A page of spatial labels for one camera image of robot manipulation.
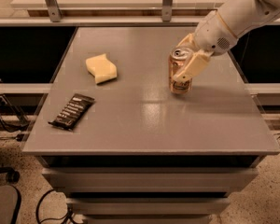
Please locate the upper grey drawer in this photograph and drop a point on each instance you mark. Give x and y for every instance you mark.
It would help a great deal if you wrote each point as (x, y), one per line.
(70, 180)

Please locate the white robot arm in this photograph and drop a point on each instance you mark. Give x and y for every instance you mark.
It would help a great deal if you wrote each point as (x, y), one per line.
(247, 15)

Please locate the orange soda can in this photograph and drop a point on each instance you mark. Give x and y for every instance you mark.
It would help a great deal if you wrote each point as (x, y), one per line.
(179, 83)

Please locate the black chair base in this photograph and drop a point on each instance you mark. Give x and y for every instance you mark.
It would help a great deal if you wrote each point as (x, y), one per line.
(10, 197)

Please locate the dark chocolate bar wrapper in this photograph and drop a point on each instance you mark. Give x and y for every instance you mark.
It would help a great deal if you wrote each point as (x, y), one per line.
(72, 112)

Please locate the yellow sponge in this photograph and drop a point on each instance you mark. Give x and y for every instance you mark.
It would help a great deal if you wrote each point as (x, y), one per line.
(101, 68)

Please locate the middle metal bracket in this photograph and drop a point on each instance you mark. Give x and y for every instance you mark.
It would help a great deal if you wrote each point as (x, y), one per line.
(166, 10)

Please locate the left metal bracket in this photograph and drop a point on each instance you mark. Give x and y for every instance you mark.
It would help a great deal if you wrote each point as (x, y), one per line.
(54, 12)

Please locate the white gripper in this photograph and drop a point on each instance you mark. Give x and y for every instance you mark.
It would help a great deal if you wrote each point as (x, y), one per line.
(212, 32)

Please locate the grey drawer cabinet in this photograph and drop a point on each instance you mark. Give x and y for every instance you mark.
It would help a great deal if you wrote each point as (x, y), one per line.
(125, 150)

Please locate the lower grey drawer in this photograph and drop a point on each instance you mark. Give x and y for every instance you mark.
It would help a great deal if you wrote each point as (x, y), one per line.
(148, 206)

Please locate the grey drawer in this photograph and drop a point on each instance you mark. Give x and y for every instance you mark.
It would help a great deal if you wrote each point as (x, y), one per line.
(70, 180)
(148, 206)

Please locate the metal bracket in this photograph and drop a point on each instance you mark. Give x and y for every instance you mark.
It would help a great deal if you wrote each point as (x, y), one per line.
(166, 10)
(54, 12)

